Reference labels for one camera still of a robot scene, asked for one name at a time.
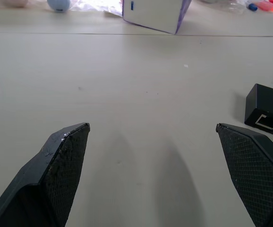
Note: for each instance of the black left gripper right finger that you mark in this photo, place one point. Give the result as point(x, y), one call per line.
point(252, 170)

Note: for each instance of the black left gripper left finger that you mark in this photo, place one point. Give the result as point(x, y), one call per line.
point(56, 170)

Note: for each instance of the black ethernet adapter box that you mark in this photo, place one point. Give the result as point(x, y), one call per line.
point(266, 106)

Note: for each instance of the light blue ball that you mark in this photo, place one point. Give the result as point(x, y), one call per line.
point(58, 4)

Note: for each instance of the clear plastic bag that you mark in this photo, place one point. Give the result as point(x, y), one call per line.
point(96, 5)

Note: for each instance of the white and purple carton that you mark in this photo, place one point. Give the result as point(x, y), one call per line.
point(154, 14)

